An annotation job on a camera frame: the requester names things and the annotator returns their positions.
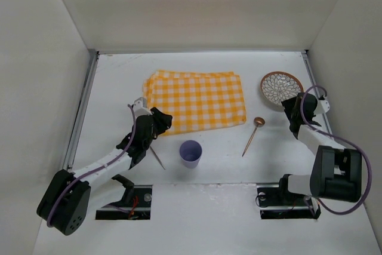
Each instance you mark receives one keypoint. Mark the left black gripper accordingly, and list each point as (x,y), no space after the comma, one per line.
(157,122)

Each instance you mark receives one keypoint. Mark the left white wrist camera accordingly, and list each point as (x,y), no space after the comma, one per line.
(140,107)

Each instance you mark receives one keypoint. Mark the lilac plastic cup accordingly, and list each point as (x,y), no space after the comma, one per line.
(190,153)

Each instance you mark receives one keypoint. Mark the yellow white checkered napkin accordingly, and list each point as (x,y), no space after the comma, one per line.
(197,101)

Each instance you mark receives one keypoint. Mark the left aluminium table rail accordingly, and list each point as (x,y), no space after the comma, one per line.
(75,133)

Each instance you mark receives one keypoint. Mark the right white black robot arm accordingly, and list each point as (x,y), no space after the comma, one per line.
(337,171)

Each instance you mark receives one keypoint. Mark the copper coloured spoon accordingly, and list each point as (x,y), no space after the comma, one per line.
(258,122)

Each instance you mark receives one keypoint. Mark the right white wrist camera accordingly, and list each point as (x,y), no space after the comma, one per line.
(322,105)

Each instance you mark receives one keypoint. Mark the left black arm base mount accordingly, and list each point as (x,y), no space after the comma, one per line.
(134,203)

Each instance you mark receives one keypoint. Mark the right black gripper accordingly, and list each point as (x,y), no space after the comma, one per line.
(293,111)

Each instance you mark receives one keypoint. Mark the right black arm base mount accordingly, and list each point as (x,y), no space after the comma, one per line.
(276,203)

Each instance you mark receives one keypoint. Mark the silver metal fork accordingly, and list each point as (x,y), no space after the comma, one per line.
(157,158)

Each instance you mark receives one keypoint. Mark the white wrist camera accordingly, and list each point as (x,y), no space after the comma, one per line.
(140,107)
(322,105)

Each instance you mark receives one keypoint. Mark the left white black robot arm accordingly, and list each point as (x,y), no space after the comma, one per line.
(65,203)

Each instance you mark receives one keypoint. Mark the floral patterned ceramic plate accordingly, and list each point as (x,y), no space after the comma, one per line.
(277,86)

